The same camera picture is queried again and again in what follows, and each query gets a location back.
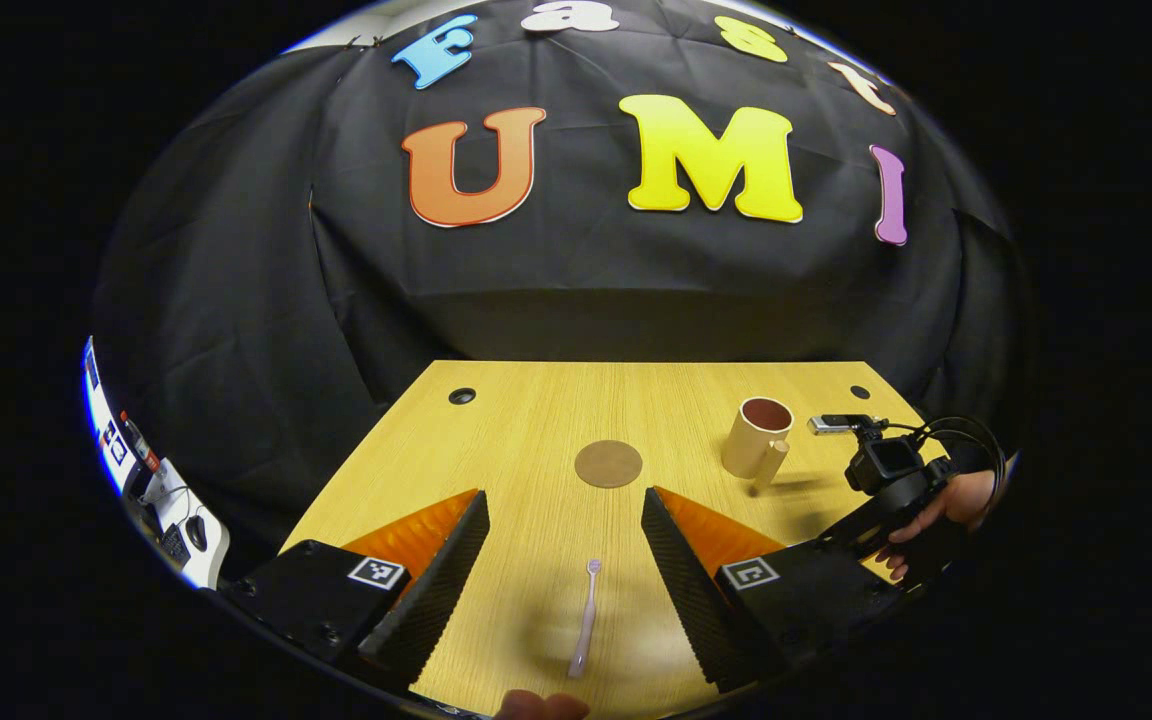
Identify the wooden desktop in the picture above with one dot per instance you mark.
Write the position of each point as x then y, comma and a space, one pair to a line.
556, 420

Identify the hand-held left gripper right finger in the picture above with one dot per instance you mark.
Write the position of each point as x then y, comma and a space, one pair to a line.
686, 590

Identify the black computer mouse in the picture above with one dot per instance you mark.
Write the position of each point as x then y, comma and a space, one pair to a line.
196, 532

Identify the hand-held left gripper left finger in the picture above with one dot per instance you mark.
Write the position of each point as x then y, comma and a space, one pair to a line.
436, 580

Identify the beige cup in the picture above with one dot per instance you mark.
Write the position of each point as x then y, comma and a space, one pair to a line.
754, 445

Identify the round brown coaster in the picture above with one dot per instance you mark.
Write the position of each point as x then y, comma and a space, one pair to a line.
608, 464

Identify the black backdrop cloth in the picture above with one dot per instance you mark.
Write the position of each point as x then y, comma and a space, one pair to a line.
586, 270

